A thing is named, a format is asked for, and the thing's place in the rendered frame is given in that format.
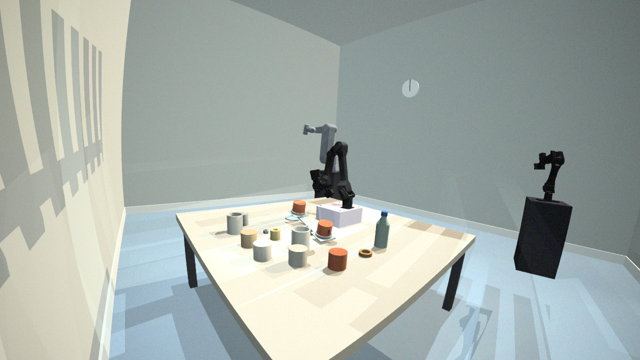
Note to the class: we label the brown cylinder with orange top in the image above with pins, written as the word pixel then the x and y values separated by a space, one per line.
pixel 337 259

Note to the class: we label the tan cylinder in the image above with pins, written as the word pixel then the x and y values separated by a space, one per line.
pixel 248 236

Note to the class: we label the orange ring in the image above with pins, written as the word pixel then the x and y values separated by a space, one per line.
pixel 365 253

